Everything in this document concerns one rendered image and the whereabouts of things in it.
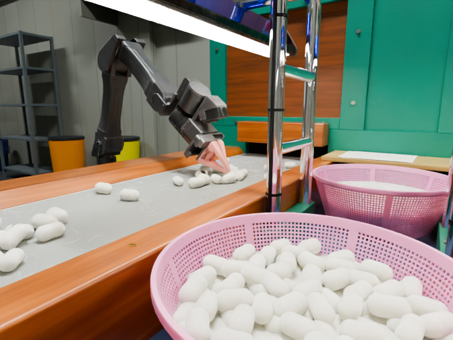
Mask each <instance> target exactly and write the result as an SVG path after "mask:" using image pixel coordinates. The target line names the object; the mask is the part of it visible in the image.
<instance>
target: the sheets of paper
mask: <svg viewBox="0 0 453 340"><path fill-rule="evenodd" d="M339 157H342V158H348V159H366V160H376V161H394V162H404V163H413V161H414V160H415V159H416V158H417V156H414V155H406V154H387V153H377V152H359V151H348V152H346V153H344V154H342V155H340V156H339Z"/></svg>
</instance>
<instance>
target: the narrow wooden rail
mask: <svg viewBox="0 0 453 340"><path fill-rule="evenodd" d="M299 180H300V165H299V166H296V167H294V168H292V169H289V170H287V171H284V172H282V189H281V192H282V196H281V209H280V212H281V213H283V212H284V211H286V210H288V209H289V208H290V207H292V206H294V205H295V204H296V203H298V202H299ZM311 200H312V201H313V202H315V205H317V204H319V203H320V202H321V201H322V199H321V197H320V193H319V190H318V185H317V183H316V180H315V178H314V177H313V176H312V185H311ZM256 213H266V179H265V180H262V181H259V182H257V183H255V184H253V185H250V186H247V187H246V188H243V189H240V190H238V191H236V192H233V193H231V194H228V195H226V196H223V197H221V198H218V199H216V200H213V201H211V202H209V203H206V204H203V205H201V206H199V207H196V208H194V209H191V210H189V211H187V212H184V213H181V214H180V215H177V216H175V217H172V218H169V219H167V220H165V221H162V222H160V223H157V224H155V225H153V226H150V227H147V228H145V229H143V230H140V231H138V232H135V233H132V234H131V235H128V236H125V237H123V238H121V239H118V240H116V241H113V242H111V243H109V244H106V245H104V246H101V247H99V248H96V249H94V250H91V251H89V252H86V253H84V254H81V255H79V256H76V257H75V258H72V259H69V260H67V261H65V262H62V263H60V264H57V265H55V266H52V267H50V268H47V269H45V270H43V271H40V272H38V273H35V274H33V275H30V276H28V277H25V278H23V279H20V280H19V281H16V282H13V283H10V284H9V285H6V286H4V287H1V288H0V340H149V339H151V338H152V337H153V336H155V334H157V333H158V332H159V331H161V330H162V329H163V328H164V327H163V325H162V324H161V322H160V321H159V319H158V317H157V315H156V313H155V310H154V307H153V305H152V299H151V294H150V275H151V272H152V268H153V266H154V263H155V261H156V259H157V258H158V256H159V254H160V253H161V252H162V251H163V250H164V248H165V247H166V246H167V245H168V244H169V243H171V242H172V241H173V240H174V239H175V238H177V237H179V236H180V235H182V234H183V233H185V232H187V231H189V230H190V229H193V228H195V227H198V226H200V225H203V224H205V223H209V222H212V221H216V220H219V219H224V218H227V217H234V216H239V215H248V214H256Z"/></svg>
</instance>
